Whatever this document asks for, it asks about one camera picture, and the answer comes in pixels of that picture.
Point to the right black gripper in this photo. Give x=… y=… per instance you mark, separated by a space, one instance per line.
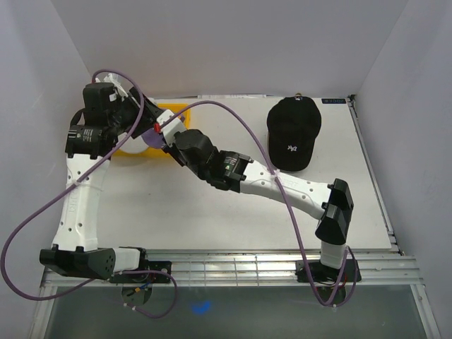
x=171 y=149

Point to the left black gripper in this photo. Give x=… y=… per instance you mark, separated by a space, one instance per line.
x=148 y=116

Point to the purple baseball cap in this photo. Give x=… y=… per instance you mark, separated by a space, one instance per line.
x=153 y=139

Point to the black baseball cap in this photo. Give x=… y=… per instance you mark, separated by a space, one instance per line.
x=293 y=125

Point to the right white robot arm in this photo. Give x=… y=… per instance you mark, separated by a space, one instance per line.
x=330 y=204

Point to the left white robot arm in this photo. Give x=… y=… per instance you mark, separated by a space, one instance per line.
x=91 y=140

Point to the white baseball cap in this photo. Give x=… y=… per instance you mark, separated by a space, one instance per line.
x=134 y=146

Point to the aluminium rail frame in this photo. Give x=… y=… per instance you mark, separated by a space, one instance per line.
x=277 y=268

